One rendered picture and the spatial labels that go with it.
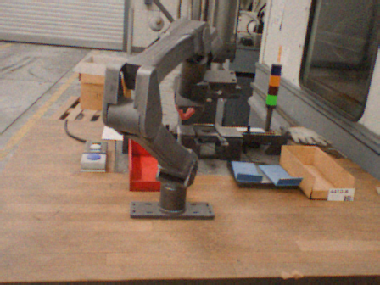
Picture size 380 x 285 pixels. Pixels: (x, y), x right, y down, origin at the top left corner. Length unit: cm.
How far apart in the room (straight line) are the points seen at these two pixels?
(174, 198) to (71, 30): 977
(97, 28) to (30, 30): 150
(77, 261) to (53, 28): 998
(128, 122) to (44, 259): 31
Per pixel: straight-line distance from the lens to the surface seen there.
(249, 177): 120
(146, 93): 74
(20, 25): 1091
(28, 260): 89
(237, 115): 457
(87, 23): 1059
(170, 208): 101
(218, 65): 135
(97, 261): 87
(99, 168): 125
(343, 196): 126
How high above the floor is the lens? 139
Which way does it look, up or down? 18 degrees down
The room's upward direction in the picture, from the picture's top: 6 degrees clockwise
